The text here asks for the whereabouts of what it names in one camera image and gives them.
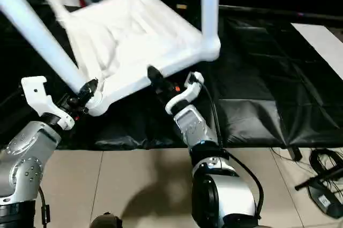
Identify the grey robot torso piece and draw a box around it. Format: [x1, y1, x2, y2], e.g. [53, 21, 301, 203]
[90, 211, 123, 228]

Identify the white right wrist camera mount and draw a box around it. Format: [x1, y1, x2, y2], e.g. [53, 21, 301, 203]
[165, 71, 205, 115]

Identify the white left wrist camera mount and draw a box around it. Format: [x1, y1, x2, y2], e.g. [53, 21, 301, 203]
[20, 76, 76, 131]

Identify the white flat board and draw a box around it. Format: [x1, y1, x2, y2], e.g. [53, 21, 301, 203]
[290, 23, 343, 79]

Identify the black folding table frame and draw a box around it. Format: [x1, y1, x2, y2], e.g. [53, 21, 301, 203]
[288, 146, 302, 162]

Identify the black plastic mat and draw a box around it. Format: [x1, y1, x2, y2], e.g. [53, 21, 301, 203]
[0, 0, 343, 151]

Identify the black floor cable bundle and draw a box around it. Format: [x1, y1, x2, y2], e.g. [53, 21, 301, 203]
[270, 146, 343, 180]

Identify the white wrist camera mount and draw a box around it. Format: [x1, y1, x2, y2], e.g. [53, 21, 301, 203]
[165, 71, 205, 115]
[20, 76, 76, 131]

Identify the black power adapter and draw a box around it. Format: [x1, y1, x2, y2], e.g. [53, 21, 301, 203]
[308, 179, 343, 219]

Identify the black metal floor stand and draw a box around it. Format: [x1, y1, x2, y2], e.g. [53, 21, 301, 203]
[294, 168, 343, 190]

